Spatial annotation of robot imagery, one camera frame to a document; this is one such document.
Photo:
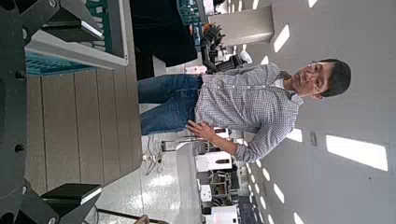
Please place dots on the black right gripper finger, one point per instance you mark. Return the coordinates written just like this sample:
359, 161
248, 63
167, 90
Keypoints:
68, 29
68, 197

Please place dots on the dark teal plastic crate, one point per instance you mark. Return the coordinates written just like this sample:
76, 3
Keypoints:
188, 11

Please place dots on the table with black cloth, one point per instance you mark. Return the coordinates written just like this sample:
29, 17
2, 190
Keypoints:
162, 31

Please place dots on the metal stand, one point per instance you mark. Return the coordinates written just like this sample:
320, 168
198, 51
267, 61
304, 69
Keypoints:
169, 145

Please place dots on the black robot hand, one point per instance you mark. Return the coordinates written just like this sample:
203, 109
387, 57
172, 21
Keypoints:
211, 40

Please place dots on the white cabinet with black slot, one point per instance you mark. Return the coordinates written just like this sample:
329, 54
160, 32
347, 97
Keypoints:
224, 216
211, 161

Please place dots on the beige square pillar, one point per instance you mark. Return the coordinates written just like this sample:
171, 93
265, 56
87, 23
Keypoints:
243, 26

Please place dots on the person in grey checked shirt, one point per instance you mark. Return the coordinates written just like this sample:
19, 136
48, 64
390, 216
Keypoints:
243, 102

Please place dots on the white ceiling light panel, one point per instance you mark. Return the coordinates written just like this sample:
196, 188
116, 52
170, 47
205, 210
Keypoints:
295, 135
358, 152
281, 38

